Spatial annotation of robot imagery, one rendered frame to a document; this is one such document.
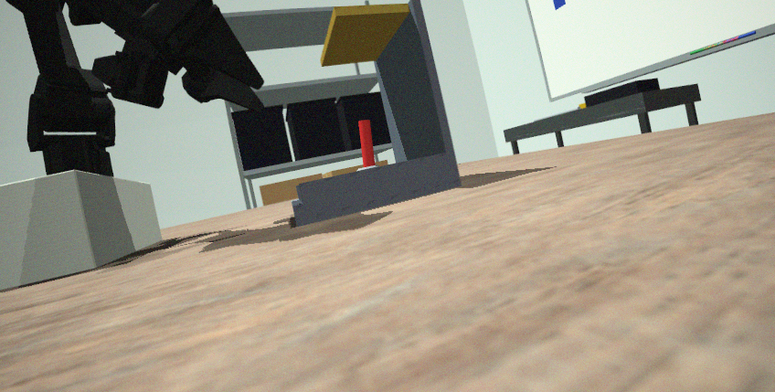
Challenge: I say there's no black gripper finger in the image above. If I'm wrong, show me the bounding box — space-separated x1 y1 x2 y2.
172 5 264 90
199 72 264 112

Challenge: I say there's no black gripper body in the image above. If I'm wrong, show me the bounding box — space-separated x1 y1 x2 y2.
116 0 220 103

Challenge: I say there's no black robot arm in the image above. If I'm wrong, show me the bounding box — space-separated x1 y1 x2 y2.
6 0 168 177

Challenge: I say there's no red peg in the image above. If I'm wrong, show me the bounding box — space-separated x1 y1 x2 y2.
358 120 375 167

